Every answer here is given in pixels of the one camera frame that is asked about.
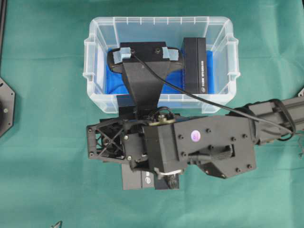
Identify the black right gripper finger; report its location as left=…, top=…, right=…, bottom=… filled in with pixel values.
left=86, top=117, right=128, bottom=163

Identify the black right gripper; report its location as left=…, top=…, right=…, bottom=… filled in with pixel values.
left=123, top=115, right=256, bottom=179

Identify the black RealSense D435i box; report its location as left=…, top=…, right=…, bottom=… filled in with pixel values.
left=181, top=38, right=208, bottom=95
left=116, top=95, right=157, bottom=190

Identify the black RealSense D415 box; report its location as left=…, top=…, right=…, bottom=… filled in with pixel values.
left=154, top=174, right=180, bottom=190

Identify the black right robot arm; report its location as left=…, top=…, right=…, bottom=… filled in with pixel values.
left=86, top=97, right=304, bottom=181

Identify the blue liner in case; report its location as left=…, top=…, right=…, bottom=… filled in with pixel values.
left=105, top=50, right=215, bottom=95

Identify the clear plastic storage case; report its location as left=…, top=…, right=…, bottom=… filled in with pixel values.
left=83, top=16, right=240, bottom=114

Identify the green table cloth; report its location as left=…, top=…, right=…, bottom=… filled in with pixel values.
left=0, top=0, right=304, bottom=228

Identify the small metal clip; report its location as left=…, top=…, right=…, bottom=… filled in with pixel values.
left=50, top=221, right=63, bottom=228

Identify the black camera cable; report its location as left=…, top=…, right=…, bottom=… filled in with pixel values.
left=133, top=51, right=304, bottom=141

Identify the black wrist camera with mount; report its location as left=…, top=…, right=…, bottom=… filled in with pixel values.
left=107, top=42, right=184, bottom=115

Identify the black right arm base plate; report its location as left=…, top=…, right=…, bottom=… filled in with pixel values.
left=298, top=88, right=304, bottom=97

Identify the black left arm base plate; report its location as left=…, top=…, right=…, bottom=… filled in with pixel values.
left=0, top=78, right=15, bottom=136

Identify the black aluminium frame rail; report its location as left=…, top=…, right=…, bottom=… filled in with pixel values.
left=0, top=0, right=7, bottom=57

